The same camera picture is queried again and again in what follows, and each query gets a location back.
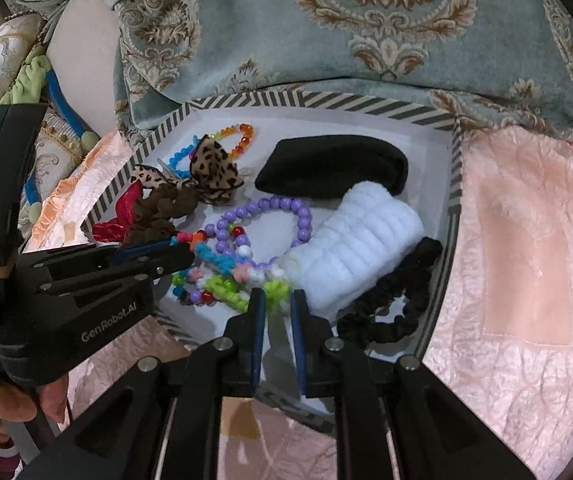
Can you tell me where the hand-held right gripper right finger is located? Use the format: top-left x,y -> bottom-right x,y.
291,290 -> 537,480

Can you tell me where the green and blue plush toy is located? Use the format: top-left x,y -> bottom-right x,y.
6,54 -> 100,221

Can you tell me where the multicolour bead bracelet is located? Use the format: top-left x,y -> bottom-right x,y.
171,260 -> 227,307

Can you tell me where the orange bead bracelet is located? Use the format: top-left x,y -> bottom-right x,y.
210,122 -> 256,162

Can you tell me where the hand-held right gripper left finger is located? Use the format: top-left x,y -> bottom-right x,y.
16,287 -> 267,480

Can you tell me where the pink quilted blanket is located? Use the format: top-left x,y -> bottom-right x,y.
21,125 -> 573,480

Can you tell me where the leopard bow brown scrunchie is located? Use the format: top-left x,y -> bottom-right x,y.
121,134 -> 246,248

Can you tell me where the red hair bow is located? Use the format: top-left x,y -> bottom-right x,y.
91,180 -> 146,247

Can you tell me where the colourful yarn bracelet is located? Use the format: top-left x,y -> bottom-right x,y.
172,231 -> 295,313

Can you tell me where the white fluffy headband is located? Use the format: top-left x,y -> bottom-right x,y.
279,182 -> 425,312

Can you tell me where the person's left hand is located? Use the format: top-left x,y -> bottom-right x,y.
0,374 -> 70,442

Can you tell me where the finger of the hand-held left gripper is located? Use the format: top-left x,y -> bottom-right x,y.
18,240 -> 173,274
31,247 -> 196,322

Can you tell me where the striped rim white tray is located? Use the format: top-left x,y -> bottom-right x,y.
80,91 -> 465,433

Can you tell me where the black fuzzy pouch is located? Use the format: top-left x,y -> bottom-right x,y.
255,135 -> 410,198

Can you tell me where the blue bead bracelet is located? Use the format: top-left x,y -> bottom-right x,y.
168,142 -> 202,179

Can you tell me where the black scrunchie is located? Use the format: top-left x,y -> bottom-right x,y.
337,237 -> 445,347

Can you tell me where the purple bead bracelet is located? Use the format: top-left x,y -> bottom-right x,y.
204,196 -> 313,263

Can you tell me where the teal patterned blanket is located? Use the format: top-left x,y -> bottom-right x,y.
0,0 -> 573,161

